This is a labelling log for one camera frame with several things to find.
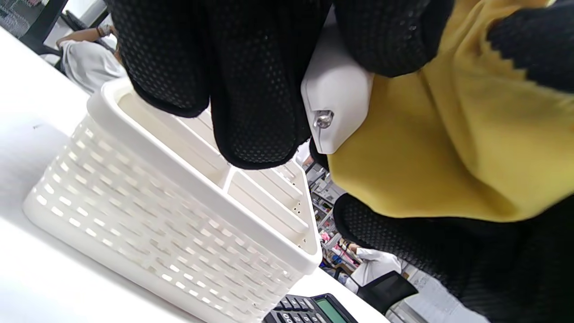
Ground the yellow cleaning cloth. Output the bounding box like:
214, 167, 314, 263
327, 0, 574, 223

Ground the person's left hand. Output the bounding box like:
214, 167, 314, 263
105, 0, 453, 170

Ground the white plastic organizer basket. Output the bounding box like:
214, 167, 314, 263
23, 79, 323, 323

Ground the person's right hand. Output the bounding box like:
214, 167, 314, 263
334, 0, 574, 323

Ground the black calculator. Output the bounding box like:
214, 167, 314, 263
262, 293, 359, 323

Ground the white remote control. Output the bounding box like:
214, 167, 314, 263
300, 22, 375, 155

